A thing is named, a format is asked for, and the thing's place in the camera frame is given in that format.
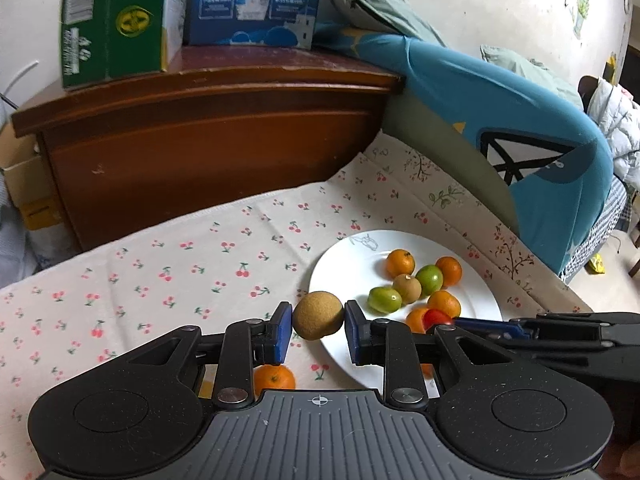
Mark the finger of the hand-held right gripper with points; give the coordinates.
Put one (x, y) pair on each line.
(490, 329)

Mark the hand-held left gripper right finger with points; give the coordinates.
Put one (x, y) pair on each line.
(352, 332)

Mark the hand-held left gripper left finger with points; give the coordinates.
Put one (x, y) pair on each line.
(282, 332)

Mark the brown round fruit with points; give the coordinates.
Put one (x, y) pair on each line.
(318, 316)
(407, 288)

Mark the red tomato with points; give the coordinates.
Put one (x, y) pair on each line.
(437, 317)

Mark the white plate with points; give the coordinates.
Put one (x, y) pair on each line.
(350, 270)

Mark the green round fruit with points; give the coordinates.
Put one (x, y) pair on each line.
(430, 280)
(385, 300)

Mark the small orange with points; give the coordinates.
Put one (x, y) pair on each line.
(272, 377)
(444, 304)
(449, 270)
(415, 320)
(400, 262)

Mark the yellow packet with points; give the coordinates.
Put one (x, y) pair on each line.
(596, 264)

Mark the wooden furniture leg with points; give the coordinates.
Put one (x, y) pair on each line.
(635, 250)

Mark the checkered bed sheet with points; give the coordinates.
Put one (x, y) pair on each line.
(600, 230)

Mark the floral branch print cloth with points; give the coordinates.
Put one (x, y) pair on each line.
(450, 200)

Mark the cherry print cloth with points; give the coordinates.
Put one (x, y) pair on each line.
(150, 280)

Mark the brown wooden headboard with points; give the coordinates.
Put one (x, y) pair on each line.
(200, 145)

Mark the white puffer jacket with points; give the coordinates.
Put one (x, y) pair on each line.
(620, 125)

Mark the blue quilt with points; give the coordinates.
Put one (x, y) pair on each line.
(475, 95)

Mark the dark chair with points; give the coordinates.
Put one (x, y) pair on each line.
(586, 90)

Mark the pale green pillow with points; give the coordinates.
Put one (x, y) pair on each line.
(380, 0)
(525, 67)

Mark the grey cloth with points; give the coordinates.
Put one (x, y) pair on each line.
(17, 245)

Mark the cardboard box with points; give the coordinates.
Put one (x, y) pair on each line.
(25, 180)

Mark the blue carton box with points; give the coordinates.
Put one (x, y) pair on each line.
(250, 5)

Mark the green carton box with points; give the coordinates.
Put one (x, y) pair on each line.
(117, 20)

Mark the plant wall sticker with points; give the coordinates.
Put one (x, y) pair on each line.
(581, 7)

